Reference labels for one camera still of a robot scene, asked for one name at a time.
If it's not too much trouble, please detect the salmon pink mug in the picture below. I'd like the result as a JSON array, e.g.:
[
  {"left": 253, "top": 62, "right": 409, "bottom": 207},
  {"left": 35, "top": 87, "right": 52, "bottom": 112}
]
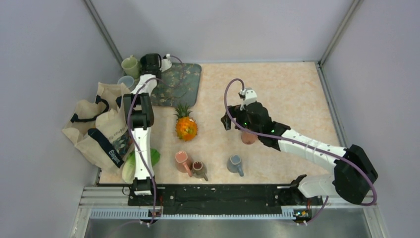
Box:
[{"left": 241, "top": 131, "right": 258, "bottom": 145}]

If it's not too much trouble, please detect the pink mug with handle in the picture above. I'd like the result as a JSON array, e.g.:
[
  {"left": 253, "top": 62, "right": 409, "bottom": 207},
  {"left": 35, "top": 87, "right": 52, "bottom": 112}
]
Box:
[{"left": 175, "top": 151, "right": 193, "bottom": 177}]

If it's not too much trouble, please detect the light green mug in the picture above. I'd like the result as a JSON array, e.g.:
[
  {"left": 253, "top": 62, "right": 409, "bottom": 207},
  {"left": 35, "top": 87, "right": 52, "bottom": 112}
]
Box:
[{"left": 121, "top": 55, "right": 140, "bottom": 79}]

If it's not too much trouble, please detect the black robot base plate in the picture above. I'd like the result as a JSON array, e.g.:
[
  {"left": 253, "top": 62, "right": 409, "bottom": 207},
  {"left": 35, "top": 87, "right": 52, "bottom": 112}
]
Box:
[{"left": 128, "top": 184, "right": 323, "bottom": 215}]

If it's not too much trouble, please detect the floral dark green tray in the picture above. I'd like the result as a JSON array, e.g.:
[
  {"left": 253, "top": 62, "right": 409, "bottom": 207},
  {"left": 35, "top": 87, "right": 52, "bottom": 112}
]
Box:
[{"left": 151, "top": 63, "right": 202, "bottom": 108}]

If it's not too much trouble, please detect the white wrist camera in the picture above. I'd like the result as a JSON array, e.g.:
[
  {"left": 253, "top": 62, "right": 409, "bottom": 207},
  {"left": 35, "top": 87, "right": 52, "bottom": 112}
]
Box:
[
  {"left": 160, "top": 54, "right": 172, "bottom": 72},
  {"left": 239, "top": 88, "right": 257, "bottom": 108}
]

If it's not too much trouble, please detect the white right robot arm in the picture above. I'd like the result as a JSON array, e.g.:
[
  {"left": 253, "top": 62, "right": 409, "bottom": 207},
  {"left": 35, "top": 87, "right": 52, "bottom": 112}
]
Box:
[{"left": 221, "top": 102, "right": 378, "bottom": 206}]

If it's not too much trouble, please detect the beige canvas tote bag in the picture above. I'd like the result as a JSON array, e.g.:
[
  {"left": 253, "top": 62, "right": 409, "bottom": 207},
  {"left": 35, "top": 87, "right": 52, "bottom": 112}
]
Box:
[{"left": 62, "top": 83, "right": 133, "bottom": 174}]

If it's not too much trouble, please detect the orange toy pineapple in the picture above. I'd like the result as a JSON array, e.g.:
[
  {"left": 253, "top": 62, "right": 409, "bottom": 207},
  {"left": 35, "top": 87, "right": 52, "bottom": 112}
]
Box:
[{"left": 175, "top": 104, "right": 198, "bottom": 141}]

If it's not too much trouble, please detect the blue grey mug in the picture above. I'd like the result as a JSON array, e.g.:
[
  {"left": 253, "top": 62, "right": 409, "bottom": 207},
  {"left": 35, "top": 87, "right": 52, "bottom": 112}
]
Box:
[{"left": 226, "top": 155, "right": 244, "bottom": 177}]

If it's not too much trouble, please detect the small brown mug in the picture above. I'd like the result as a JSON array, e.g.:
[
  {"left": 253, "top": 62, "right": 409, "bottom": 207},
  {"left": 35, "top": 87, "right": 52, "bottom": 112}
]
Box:
[{"left": 192, "top": 161, "right": 209, "bottom": 181}]

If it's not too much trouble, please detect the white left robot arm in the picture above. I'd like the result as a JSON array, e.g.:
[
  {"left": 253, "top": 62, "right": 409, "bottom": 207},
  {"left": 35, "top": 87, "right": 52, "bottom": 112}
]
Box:
[{"left": 122, "top": 53, "right": 162, "bottom": 205}]

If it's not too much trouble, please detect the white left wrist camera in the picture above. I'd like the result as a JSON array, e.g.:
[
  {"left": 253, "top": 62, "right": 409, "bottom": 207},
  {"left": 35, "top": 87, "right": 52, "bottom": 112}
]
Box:
[{"left": 160, "top": 54, "right": 172, "bottom": 72}]

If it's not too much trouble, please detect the green toy lettuce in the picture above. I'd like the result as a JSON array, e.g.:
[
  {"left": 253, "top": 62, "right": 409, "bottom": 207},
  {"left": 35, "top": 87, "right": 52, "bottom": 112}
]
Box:
[{"left": 121, "top": 148, "right": 160, "bottom": 184}]

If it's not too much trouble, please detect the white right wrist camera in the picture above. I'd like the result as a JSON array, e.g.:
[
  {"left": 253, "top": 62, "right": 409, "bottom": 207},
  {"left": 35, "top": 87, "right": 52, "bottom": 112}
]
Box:
[{"left": 239, "top": 88, "right": 257, "bottom": 108}]

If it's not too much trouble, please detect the clear light blue cup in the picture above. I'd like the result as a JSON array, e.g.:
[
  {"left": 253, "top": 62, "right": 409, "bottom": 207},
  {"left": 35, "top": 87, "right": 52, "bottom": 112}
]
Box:
[{"left": 117, "top": 75, "right": 135, "bottom": 91}]

